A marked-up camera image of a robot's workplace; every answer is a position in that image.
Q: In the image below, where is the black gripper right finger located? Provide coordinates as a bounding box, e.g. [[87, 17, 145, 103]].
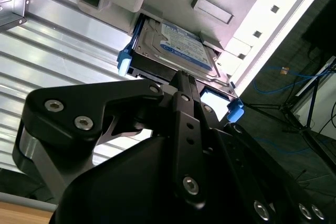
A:
[[188, 76, 336, 224]]

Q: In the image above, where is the hard disk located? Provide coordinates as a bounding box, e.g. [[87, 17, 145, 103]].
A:
[[117, 15, 245, 123]]

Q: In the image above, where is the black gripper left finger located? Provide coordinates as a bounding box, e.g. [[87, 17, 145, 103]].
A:
[[12, 70, 208, 209]]

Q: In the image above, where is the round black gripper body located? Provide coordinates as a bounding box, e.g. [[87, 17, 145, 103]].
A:
[[49, 132, 238, 224]]

